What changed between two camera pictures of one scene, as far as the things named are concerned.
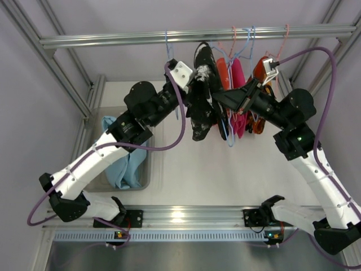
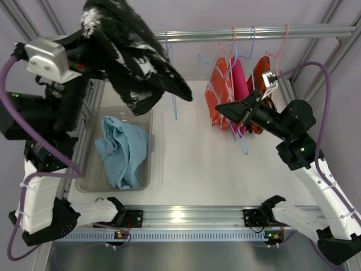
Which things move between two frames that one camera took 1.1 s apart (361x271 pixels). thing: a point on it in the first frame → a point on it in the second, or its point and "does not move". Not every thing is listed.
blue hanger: [238, 51] → [217, 84]
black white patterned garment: [202, 109] → [115, 43]
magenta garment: [240, 122] does not move
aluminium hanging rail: [196, 36] does not move
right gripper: [247, 96] → [249, 110]
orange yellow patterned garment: [259, 75] does not move
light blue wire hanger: [170, 55] does not move
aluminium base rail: [177, 217] does not move
